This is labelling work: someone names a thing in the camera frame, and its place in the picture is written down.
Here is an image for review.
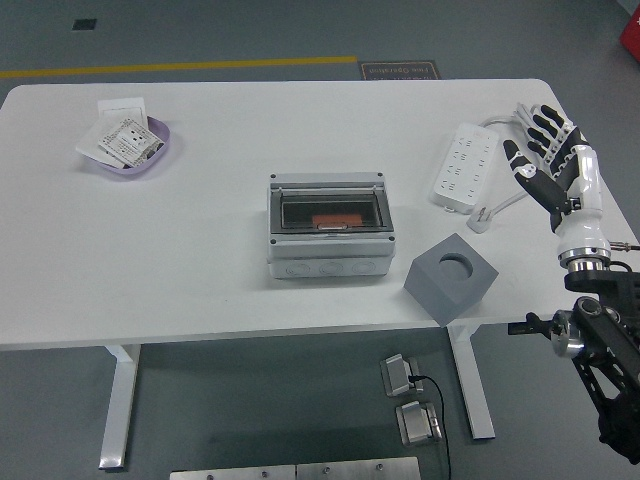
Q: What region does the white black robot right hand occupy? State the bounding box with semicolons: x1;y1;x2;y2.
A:
502;102;612;261

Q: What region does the orange cylinder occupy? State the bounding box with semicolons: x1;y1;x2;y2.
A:
310;213;365;230

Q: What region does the grey junction box clear lid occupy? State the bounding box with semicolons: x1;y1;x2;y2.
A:
267;172;398;280

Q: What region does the grey cube with round hole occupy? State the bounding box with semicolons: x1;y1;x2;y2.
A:
403;232;500;327

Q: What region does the white power strip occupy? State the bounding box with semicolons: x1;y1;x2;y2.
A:
432;122;501;215

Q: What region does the red object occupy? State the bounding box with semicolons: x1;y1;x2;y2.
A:
618;9;640;49

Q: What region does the white table leg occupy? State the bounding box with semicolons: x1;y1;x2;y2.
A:
98;343;143;470
446;324;496;441

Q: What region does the brown floor sign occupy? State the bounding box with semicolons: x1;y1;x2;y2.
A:
357;60;442;81

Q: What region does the silver foot pedal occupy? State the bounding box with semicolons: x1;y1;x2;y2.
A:
379;353;425;399
394;399;444;448

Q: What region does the yellow floor tape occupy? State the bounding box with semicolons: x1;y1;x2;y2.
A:
0;55;359;80

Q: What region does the purple plastic tray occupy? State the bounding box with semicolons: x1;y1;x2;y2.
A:
82;115;174;177

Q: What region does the printed white socket panel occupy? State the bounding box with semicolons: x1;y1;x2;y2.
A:
96;117;166;169

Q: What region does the white flat packet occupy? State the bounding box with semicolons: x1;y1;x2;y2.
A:
74;117;127;169

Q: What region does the grey-white power cord with plug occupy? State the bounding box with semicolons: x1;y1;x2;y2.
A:
467;102;571;234

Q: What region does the black pedal cable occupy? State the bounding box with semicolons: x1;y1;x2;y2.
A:
407;373;451;480

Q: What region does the metal base plate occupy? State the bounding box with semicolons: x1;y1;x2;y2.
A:
296;456;421;480
169;464;297;480

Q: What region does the plain white switch panel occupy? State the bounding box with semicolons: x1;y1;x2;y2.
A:
97;98;150;124

